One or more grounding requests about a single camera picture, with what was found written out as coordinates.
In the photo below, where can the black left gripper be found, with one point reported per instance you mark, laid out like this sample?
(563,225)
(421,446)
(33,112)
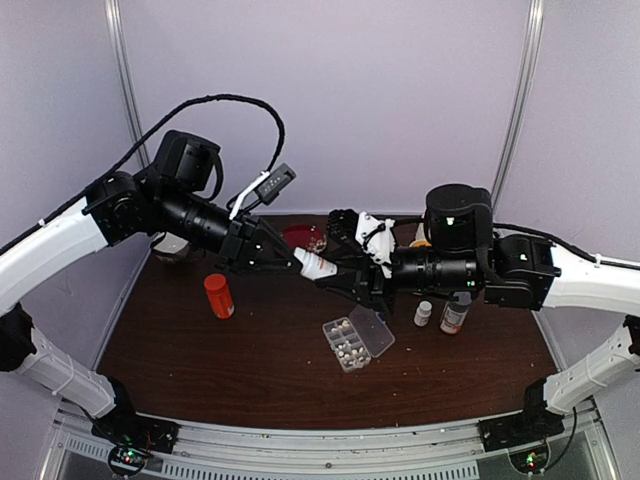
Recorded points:
(246,229)

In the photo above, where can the grey lid supplement bottle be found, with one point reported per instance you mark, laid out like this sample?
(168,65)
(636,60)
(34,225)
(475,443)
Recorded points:
(455,312)

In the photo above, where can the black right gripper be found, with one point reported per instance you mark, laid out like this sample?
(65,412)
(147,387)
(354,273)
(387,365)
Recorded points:
(356,285)

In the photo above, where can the front aluminium rail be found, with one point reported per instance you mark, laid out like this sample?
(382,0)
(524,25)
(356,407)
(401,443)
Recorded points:
(452,450)

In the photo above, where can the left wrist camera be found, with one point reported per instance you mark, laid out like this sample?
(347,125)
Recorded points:
(266,187)

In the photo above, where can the floral mug yellow inside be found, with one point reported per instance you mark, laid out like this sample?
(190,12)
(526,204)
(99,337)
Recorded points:
(420,243)

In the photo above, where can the right aluminium frame post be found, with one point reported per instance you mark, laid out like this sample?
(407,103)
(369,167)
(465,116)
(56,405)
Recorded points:
(527,69)

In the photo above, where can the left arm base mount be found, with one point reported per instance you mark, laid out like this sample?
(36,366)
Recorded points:
(135,439)

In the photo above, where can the red floral plate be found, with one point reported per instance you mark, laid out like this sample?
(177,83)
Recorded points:
(307,237)

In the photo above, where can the aluminium frame post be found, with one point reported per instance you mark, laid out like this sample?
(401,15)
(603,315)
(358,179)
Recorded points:
(527,69)
(118,43)

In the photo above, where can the small white pill bottle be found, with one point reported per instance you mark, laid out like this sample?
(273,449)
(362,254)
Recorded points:
(313,266)

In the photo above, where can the orange pill bottle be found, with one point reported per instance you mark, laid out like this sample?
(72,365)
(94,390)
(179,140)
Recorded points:
(219,296)

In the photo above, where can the left aluminium frame post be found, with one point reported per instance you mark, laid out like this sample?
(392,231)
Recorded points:
(118,43)

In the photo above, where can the white patterned rice bowl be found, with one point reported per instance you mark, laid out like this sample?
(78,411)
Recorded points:
(170,249)

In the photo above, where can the clear plastic pill organizer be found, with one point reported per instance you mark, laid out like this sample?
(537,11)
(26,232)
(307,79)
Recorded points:
(358,338)

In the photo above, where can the cream ribbed ceramic mug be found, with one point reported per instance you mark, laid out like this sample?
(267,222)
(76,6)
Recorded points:
(420,233)

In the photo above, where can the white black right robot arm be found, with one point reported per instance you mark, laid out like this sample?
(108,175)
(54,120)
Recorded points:
(525,269)

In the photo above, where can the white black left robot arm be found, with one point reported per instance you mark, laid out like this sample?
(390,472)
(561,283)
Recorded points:
(161,198)

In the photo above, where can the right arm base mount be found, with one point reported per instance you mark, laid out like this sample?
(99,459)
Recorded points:
(525,438)

